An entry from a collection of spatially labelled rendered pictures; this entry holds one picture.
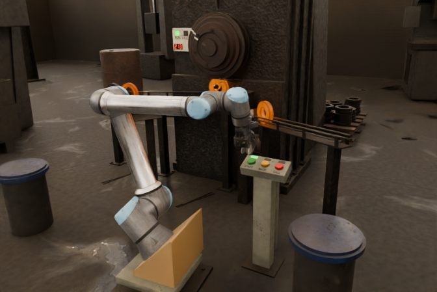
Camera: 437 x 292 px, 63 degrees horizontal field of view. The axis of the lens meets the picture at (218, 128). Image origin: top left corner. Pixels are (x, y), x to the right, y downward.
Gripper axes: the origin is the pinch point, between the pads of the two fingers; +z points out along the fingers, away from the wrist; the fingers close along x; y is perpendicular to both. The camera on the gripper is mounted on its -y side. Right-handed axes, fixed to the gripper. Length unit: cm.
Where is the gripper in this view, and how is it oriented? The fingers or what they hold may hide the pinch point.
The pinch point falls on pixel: (250, 151)
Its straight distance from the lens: 180.5
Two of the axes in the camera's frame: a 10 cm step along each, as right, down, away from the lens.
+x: 8.7, 1.3, -4.7
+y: -4.5, 5.8, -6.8
